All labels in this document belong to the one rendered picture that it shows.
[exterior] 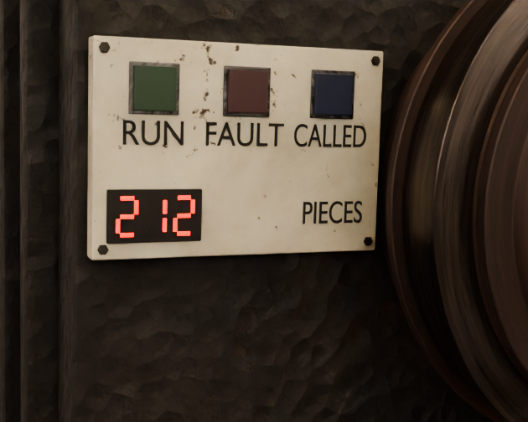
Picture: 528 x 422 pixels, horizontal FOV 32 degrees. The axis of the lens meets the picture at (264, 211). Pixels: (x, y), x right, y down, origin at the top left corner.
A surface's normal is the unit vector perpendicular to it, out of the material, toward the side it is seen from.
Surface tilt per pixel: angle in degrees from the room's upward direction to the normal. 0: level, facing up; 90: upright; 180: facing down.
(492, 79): 90
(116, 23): 90
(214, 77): 90
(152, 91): 90
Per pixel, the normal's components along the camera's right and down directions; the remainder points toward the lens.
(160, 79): 0.37, 0.11
